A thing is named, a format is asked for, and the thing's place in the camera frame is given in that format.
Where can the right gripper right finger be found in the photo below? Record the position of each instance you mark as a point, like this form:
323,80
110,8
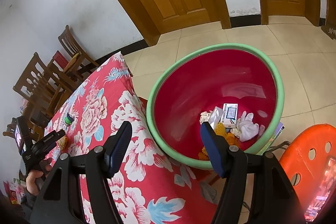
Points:
273,198

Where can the left wooden chair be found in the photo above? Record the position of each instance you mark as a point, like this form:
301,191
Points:
26,127

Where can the near wooden chair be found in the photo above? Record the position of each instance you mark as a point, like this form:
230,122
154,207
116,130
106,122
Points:
44,86

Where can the wooden chair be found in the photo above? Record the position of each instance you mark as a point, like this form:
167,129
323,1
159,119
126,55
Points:
26,127
72,47
44,86

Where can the white teal carton box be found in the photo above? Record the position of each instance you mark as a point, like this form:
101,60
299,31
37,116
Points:
229,116

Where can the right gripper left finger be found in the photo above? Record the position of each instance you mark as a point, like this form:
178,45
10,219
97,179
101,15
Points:
59,200

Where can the large yellow foam net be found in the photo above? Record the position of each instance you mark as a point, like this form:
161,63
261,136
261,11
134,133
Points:
224,132

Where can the far wooden chair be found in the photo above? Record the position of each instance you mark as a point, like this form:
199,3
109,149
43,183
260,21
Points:
72,47

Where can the books under bin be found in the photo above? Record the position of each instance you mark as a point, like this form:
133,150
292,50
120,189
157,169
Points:
280,127

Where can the small cream paper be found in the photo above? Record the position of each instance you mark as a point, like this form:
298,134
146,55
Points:
205,116

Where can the red bin green rim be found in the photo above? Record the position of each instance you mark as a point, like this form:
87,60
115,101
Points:
209,77

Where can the person left hand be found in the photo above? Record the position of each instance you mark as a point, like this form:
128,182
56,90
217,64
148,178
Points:
33,175

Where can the red bag on chair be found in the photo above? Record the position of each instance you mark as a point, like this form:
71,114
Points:
60,60

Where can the orange plastic stool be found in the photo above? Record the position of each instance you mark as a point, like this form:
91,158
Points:
309,162

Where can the clear plastic bag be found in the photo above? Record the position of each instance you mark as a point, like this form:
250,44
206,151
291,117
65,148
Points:
215,117

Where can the green purple small toy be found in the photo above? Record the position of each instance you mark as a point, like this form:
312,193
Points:
68,120

